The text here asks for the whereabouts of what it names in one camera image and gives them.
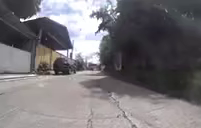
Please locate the vehicle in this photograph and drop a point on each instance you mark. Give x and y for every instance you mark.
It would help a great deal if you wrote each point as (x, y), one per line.
(92, 66)

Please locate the pole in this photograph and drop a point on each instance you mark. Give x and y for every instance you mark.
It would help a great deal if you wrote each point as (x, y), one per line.
(72, 49)

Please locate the dark car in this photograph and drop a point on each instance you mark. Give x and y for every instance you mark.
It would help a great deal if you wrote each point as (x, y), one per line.
(63, 66)

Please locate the grey concrete road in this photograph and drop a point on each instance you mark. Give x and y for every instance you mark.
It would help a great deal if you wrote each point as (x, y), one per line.
(71, 103)

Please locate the small bush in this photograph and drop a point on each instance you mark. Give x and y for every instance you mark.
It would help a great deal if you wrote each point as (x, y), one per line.
(43, 68)

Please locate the row of dark trees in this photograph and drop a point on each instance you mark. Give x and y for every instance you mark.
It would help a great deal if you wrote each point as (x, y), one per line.
(154, 36)

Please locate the building with large roof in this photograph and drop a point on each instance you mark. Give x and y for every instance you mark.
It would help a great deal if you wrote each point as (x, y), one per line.
(44, 33)

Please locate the grey concrete sidewalk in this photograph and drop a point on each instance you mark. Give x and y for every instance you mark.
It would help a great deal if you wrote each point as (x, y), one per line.
(11, 77)

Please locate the grass verge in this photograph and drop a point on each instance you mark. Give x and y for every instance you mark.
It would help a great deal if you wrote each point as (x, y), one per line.
(188, 87)

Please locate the yellow wall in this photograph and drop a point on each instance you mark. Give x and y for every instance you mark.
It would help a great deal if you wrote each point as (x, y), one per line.
(45, 56)

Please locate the white wall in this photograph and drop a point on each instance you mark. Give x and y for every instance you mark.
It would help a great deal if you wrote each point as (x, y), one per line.
(8, 58)

